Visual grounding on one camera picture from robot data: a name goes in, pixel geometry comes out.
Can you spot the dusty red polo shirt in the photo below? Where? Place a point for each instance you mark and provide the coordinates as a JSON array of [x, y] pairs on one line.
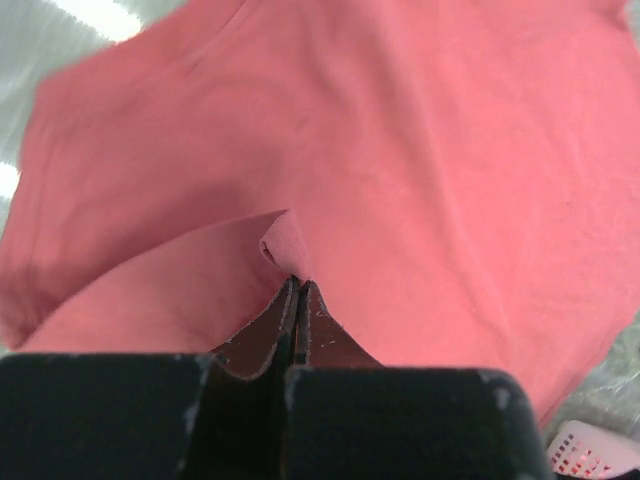
[[460, 178]]

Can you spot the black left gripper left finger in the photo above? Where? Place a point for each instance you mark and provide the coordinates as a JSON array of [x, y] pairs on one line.
[[218, 415]]

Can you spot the white plastic laundry basket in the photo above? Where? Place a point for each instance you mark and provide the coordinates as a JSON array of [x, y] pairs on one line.
[[584, 451]]

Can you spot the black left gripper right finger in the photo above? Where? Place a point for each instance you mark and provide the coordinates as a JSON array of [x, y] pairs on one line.
[[349, 418]]

